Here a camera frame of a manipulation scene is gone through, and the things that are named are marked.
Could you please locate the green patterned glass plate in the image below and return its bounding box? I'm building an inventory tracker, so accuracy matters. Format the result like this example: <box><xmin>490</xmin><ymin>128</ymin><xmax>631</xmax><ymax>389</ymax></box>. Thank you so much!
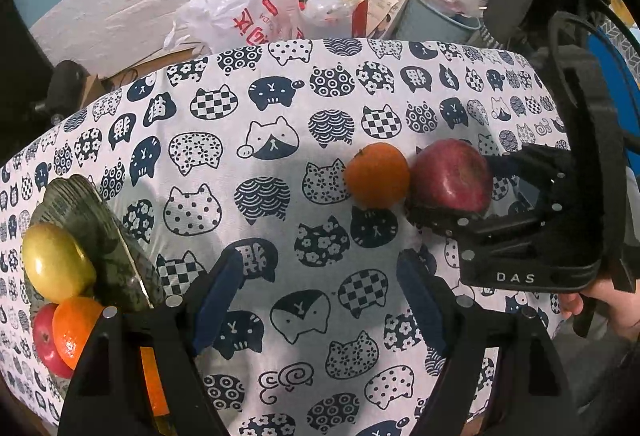
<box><xmin>22</xmin><ymin>175</ymin><xmax>168</xmax><ymax>397</ymax></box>

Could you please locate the red and white paper bag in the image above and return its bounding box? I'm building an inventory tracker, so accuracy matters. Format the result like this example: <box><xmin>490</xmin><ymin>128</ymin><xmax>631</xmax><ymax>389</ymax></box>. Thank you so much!
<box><xmin>369</xmin><ymin>0</ymin><xmax>402</xmax><ymax>38</ymax></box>

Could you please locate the person's right hand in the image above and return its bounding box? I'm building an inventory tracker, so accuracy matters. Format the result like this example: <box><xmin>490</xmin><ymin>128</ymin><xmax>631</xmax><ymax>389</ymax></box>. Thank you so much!
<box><xmin>560</xmin><ymin>278</ymin><xmax>640</xmax><ymax>342</ymax></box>

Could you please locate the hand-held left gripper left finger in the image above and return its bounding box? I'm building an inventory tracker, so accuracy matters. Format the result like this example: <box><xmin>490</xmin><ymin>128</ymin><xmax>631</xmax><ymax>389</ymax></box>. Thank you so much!
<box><xmin>57</xmin><ymin>246</ymin><xmax>246</xmax><ymax>436</ymax></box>

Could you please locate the black cable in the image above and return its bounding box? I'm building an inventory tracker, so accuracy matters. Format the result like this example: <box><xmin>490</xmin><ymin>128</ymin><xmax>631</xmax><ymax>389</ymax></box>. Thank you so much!
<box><xmin>547</xmin><ymin>11</ymin><xmax>640</xmax><ymax>84</ymax></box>

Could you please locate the small black object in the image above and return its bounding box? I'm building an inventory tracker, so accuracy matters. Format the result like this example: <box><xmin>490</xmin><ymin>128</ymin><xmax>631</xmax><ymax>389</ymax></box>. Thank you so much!
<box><xmin>47</xmin><ymin>61</ymin><xmax>92</xmax><ymax>118</ymax></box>

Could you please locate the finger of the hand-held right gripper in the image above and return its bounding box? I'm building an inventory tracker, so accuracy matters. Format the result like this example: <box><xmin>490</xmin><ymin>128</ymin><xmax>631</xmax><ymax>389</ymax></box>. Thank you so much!
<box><xmin>487</xmin><ymin>143</ymin><xmax>572</xmax><ymax>189</ymax></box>
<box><xmin>407</xmin><ymin>201</ymin><xmax>551</xmax><ymax>258</ymax></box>

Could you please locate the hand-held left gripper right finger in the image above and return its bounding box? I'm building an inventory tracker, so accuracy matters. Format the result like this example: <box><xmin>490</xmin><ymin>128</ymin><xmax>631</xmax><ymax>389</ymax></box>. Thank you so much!
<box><xmin>396</xmin><ymin>248</ymin><xmax>576</xmax><ymax>436</ymax></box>

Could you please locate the white plastic bag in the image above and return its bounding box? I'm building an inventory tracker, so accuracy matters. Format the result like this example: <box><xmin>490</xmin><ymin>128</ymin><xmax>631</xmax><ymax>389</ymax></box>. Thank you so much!
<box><xmin>164</xmin><ymin>0</ymin><xmax>293</xmax><ymax>54</ymax></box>

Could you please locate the light blue bucket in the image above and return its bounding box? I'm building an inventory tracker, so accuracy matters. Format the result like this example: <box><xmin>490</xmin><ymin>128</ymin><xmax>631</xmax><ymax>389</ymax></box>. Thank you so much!
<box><xmin>395</xmin><ymin>0</ymin><xmax>485</xmax><ymax>48</ymax></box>

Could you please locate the brown cardboard box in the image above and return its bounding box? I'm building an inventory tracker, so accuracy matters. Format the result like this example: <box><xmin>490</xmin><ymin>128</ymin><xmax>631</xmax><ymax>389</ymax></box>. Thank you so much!
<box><xmin>80</xmin><ymin>75</ymin><xmax>109</xmax><ymax>103</ymax></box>

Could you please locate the cat print tablecloth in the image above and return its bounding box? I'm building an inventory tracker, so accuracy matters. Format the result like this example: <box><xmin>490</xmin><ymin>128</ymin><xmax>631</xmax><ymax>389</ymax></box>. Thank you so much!
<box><xmin>0</xmin><ymin>38</ymin><xmax>571</xmax><ymax>436</ymax></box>

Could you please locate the bright red apple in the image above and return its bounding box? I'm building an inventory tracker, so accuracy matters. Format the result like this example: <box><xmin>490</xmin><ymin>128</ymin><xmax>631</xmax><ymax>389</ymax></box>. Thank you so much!
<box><xmin>32</xmin><ymin>303</ymin><xmax>76</xmax><ymax>379</ymax></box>

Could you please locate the blue patterned panel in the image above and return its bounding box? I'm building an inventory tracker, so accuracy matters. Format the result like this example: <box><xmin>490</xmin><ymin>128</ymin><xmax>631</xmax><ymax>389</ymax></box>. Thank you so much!
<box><xmin>585</xmin><ymin>23</ymin><xmax>640</xmax><ymax>117</ymax></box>

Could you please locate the green apple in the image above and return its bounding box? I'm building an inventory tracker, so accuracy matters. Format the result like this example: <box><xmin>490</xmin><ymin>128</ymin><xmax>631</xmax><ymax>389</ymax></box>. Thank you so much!
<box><xmin>22</xmin><ymin>222</ymin><xmax>97</xmax><ymax>304</ymax></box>

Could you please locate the dark red apple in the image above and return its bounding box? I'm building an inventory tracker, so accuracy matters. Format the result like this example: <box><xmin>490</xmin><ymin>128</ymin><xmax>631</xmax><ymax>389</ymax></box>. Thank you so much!
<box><xmin>410</xmin><ymin>138</ymin><xmax>493</xmax><ymax>217</ymax></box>

